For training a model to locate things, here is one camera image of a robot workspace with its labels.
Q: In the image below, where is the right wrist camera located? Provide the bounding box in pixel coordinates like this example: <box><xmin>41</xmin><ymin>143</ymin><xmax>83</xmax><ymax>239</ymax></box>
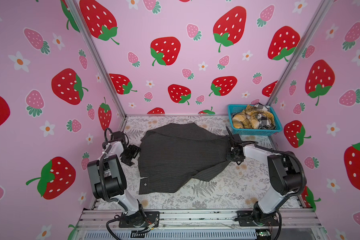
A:
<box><xmin>231</xmin><ymin>134</ymin><xmax>242</xmax><ymax>143</ymax></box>

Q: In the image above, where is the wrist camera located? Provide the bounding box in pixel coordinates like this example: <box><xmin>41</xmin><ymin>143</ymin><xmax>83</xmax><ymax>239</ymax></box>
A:
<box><xmin>231</xmin><ymin>134</ymin><xmax>242</xmax><ymax>143</ymax></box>
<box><xmin>111</xmin><ymin>131</ymin><xmax>126</xmax><ymax>142</ymax></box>

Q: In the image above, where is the yellow plaid shirt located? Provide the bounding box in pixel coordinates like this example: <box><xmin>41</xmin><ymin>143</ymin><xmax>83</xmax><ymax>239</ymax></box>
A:
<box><xmin>232</xmin><ymin>104</ymin><xmax>276</xmax><ymax>130</ymax></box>

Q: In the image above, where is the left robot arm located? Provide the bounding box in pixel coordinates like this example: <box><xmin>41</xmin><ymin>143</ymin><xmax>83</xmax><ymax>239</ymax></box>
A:
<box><xmin>87</xmin><ymin>141</ymin><xmax>160</xmax><ymax>233</ymax></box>

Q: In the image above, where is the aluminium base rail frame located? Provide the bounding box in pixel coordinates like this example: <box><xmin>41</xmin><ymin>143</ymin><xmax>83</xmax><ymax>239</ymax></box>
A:
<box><xmin>71</xmin><ymin>209</ymin><xmax>329</xmax><ymax>240</ymax></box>

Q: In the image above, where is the teal plastic basket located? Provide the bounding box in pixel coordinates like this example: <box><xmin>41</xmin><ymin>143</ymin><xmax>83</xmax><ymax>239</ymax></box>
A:
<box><xmin>228</xmin><ymin>104</ymin><xmax>283</xmax><ymax>137</ymax></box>

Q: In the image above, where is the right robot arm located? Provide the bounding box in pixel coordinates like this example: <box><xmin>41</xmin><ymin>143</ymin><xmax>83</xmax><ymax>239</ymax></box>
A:
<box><xmin>227</xmin><ymin>140</ymin><xmax>307</xmax><ymax>226</ymax></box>

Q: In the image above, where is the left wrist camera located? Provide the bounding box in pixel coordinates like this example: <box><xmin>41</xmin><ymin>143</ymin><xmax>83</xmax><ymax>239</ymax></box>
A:
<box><xmin>111</xmin><ymin>131</ymin><xmax>126</xmax><ymax>142</ymax></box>

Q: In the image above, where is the dark grey pinstripe shirt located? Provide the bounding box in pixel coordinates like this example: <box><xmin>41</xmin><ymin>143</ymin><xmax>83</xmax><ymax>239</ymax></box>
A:
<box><xmin>138</xmin><ymin>123</ymin><xmax>231</xmax><ymax>195</ymax></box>

